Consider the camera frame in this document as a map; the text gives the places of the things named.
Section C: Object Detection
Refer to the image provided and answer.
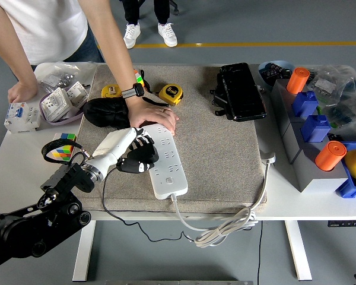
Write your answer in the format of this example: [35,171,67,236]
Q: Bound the black component packets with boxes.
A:
[261,64,294,83]

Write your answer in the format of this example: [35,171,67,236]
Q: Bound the blue plastic block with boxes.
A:
[300,115,332,143]
[291,90,319,118]

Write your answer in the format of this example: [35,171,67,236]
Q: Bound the black desk control panel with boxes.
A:
[328,220,356,228]

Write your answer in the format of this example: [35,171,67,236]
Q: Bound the white wall socket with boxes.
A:
[41,87,72,122]
[65,80,90,107]

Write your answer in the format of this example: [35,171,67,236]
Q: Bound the clear bag of screws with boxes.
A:
[34,61,97,93]

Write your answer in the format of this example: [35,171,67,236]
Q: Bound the white table leg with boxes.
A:
[284,220,313,281]
[72,221,96,282]

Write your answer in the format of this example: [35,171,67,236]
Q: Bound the white power strip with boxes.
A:
[139,123,188,200]

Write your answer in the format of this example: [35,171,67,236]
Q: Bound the white power strip cable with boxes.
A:
[169,151,277,249]

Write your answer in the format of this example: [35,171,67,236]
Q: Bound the light blue bowl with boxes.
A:
[258,60,296,90]

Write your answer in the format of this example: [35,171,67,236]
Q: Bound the orange cylinder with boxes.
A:
[314,141,348,172]
[286,67,311,94]

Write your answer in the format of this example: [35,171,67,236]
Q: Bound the black cloth pouch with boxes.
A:
[82,97,131,130]

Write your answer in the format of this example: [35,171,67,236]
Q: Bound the person's left hand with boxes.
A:
[126,96,180,136]

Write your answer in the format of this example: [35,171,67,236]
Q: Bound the black plug adapter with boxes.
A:
[125,143,160,164]

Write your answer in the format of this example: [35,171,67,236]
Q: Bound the thin black plug cord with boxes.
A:
[102,166,198,243]

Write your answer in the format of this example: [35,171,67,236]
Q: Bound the colourful puzzle cube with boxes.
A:
[52,132,77,162]
[132,68,146,88]

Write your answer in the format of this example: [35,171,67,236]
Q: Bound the white circuit breaker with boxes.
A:
[3,101,42,134]

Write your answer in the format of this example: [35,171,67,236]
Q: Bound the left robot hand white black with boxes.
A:
[88,126,155,178]

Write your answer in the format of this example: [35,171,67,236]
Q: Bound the black tape measure strap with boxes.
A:
[139,69,170,107]

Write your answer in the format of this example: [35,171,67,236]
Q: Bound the black electronic device case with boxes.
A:
[210,62,268,122]

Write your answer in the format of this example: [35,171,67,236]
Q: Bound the grey-brown mat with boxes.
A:
[62,64,268,214]

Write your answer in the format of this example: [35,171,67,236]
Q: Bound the blue plastic bin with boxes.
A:
[335,141,356,199]

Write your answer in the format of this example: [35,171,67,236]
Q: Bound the person's right hand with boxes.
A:
[7,80,39,104]

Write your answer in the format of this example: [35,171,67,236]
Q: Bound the grey block holder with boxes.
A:
[270,78,320,139]
[283,118,349,194]

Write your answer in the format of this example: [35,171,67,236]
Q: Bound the black wristwatch grey band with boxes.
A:
[120,82,145,99]

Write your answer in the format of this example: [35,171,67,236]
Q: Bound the yellow tape measure black face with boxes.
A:
[101,84,124,98]

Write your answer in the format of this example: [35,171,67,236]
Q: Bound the yellow tape measure 5m print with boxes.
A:
[158,83,184,106]

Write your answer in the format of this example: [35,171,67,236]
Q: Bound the clear bag of dark parts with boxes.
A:
[317,88,356,143]

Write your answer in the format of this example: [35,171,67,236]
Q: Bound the black hanging cable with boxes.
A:
[256,221,263,285]

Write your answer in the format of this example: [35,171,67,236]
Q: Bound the black office chair base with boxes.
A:
[167,0,180,16]

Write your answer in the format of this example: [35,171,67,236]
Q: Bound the clear bag with white label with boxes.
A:
[307,64,356,100]

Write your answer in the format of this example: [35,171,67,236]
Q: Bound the person in white shoes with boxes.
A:
[121,0,179,50]

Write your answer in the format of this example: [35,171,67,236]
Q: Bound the purple tray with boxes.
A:
[39,85,85,127]

